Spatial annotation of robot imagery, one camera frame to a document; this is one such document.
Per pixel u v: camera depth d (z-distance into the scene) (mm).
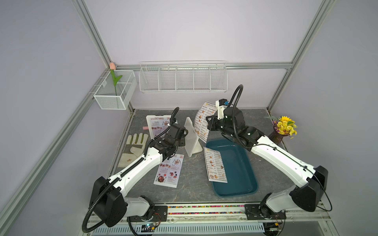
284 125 781
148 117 889
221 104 633
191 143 845
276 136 848
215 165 860
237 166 893
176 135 598
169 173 871
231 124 526
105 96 758
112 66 893
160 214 735
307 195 394
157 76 992
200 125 769
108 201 390
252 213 681
